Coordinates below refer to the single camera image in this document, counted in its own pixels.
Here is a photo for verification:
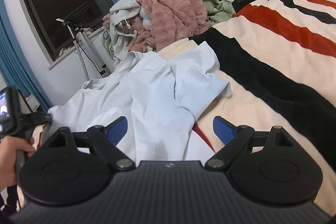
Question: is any white t-shirt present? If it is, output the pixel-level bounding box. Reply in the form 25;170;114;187
41;42;231;163

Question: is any person left hand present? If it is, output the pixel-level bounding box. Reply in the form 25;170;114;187
0;136;36;192

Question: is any left blue curtain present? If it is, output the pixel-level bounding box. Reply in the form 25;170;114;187
1;0;52;111

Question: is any striped fleece bed blanket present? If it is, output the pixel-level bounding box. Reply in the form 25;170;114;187
31;0;336;217

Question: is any silver tripod stand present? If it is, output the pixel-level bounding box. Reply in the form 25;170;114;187
56;18;111;81

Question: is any light green blanket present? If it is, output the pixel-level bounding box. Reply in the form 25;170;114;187
101;0;237;59

